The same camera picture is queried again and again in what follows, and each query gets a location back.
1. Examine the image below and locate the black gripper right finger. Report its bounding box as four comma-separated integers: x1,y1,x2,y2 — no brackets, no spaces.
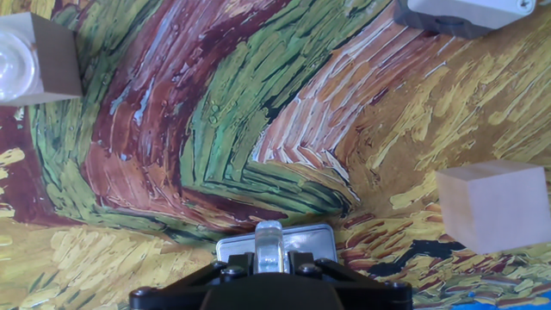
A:
287,251,413,310

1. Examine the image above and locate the painted wheatfield tablecloth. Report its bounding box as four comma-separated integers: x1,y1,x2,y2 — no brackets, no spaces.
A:
0,0,551,310

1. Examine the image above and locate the light wooden cube block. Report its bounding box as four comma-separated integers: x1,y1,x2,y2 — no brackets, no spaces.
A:
0,11,84,108
435,159,551,256

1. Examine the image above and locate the empty clear plastic cup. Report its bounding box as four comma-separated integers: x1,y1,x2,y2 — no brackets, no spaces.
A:
0,29,40,104

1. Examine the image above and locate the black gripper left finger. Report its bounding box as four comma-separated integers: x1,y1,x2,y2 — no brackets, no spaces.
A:
128,251,256,310

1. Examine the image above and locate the grey box with red button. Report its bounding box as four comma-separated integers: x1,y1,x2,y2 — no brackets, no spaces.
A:
393,0,537,40

